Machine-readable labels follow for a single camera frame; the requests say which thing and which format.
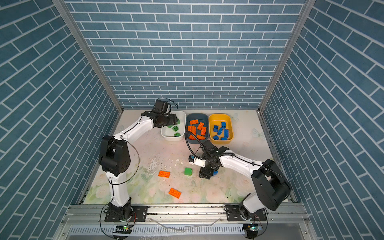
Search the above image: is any white plastic bin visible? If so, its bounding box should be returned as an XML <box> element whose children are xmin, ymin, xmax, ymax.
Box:
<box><xmin>161</xmin><ymin>111</ymin><xmax>187</xmax><ymax>141</ymax></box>

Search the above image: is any dark teal plastic bin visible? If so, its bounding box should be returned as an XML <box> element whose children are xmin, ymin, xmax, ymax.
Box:
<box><xmin>186</xmin><ymin>113</ymin><xmax>210</xmax><ymax>143</ymax></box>

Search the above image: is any yellow plastic bin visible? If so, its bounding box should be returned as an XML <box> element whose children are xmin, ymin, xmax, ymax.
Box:
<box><xmin>209</xmin><ymin>114</ymin><xmax>234</xmax><ymax>145</ymax></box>

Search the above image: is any orange long brick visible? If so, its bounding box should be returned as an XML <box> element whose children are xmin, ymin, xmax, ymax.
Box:
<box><xmin>158</xmin><ymin>171</ymin><xmax>171</xmax><ymax>178</ymax></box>

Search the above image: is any orange brick front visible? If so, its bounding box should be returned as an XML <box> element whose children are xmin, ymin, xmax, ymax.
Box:
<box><xmin>169</xmin><ymin>188</ymin><xmax>182</xmax><ymax>199</ymax></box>

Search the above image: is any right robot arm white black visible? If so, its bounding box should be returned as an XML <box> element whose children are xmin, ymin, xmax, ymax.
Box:
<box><xmin>189</xmin><ymin>140</ymin><xmax>292</xmax><ymax>221</ymax></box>

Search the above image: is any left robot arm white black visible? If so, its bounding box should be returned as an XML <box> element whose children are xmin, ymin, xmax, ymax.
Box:
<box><xmin>99</xmin><ymin>98</ymin><xmax>179</xmax><ymax>222</ymax></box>

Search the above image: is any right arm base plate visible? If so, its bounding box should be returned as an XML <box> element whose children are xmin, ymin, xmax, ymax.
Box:
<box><xmin>224</xmin><ymin>204</ymin><xmax>267</xmax><ymax>222</ymax></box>

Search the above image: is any aluminium front rail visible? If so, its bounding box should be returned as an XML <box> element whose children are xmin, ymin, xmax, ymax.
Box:
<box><xmin>54</xmin><ymin>203</ymin><xmax>316</xmax><ymax>240</ymax></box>

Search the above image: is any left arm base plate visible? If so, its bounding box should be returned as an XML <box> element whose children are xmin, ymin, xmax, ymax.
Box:
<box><xmin>103</xmin><ymin>206</ymin><xmax>148</xmax><ymax>223</ymax></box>

